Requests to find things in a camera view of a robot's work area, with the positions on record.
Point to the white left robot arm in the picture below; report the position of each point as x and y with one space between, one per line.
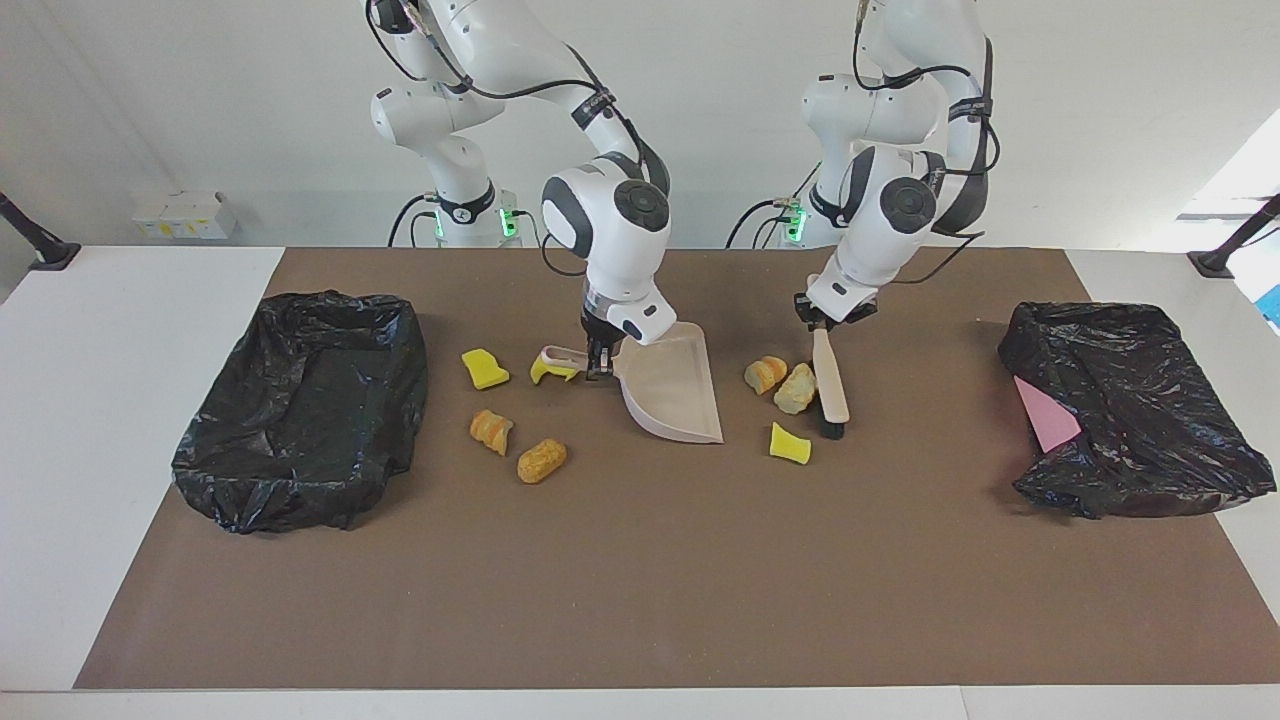
890 210

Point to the pale bread chunk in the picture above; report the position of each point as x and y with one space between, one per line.
796 390

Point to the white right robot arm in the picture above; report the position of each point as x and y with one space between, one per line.
610 220

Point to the pink plastic bin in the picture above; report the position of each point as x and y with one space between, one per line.
1045 420

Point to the white socket boxes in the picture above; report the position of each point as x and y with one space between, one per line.
185 215

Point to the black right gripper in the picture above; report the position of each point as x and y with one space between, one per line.
596 328

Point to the striped brown croissant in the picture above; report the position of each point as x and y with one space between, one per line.
491 431

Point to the beige hand brush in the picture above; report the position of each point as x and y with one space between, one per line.
830 385

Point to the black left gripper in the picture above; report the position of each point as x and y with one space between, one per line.
815 312

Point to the black camera stand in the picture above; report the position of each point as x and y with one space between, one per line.
1225 255
40 245

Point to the open black bag lined bin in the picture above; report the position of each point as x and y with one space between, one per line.
300 420

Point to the brown table mat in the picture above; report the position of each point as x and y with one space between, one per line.
640 600

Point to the brown cork-like nugget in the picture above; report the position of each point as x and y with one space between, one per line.
541 461

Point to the beige plastic dustpan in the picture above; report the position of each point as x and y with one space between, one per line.
680 390

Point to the crumpled black trash bag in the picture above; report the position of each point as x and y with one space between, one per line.
1140 420

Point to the blue plastic item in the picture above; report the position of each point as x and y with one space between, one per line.
1272 305

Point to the notched yellow sponge piece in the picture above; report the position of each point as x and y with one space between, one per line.
550 373

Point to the small yellow sponge piece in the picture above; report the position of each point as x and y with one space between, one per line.
790 445

